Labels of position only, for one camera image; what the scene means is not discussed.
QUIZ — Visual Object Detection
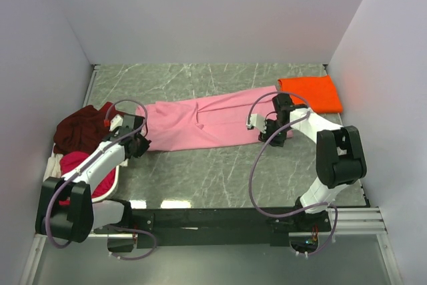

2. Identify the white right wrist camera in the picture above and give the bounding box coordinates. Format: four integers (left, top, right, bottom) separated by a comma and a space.
246, 113, 267, 133

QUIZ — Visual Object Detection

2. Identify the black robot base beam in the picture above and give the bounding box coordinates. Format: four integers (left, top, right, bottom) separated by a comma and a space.
95, 207, 333, 253

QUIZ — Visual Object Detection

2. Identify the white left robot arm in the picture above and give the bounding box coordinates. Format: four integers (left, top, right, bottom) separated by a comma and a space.
35, 114, 151, 248

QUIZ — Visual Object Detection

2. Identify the dark red t shirt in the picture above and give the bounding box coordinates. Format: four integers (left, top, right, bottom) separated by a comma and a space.
53, 102, 112, 155

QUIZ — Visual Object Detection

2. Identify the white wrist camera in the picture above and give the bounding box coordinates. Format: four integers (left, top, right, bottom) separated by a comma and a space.
103, 114, 124, 131
246, 113, 267, 133

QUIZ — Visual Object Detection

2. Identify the white laundry basket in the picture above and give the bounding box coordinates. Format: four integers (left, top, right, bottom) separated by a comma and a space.
43, 152, 121, 203

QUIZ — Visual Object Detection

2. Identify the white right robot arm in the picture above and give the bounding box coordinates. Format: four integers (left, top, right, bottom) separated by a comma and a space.
246, 91, 367, 219

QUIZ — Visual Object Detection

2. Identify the aluminium rail frame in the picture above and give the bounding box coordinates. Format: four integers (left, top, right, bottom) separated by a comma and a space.
35, 208, 390, 240

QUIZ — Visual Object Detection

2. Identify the folded orange t shirt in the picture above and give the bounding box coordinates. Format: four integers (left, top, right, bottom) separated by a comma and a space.
278, 75, 343, 113

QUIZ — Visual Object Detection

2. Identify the pink t shirt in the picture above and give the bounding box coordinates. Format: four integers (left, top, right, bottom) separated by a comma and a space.
146, 86, 276, 152

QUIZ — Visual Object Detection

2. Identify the magenta t shirt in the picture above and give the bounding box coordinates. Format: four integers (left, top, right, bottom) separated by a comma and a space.
60, 152, 118, 203

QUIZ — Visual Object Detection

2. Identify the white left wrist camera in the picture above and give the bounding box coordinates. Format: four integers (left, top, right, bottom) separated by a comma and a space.
103, 114, 124, 131

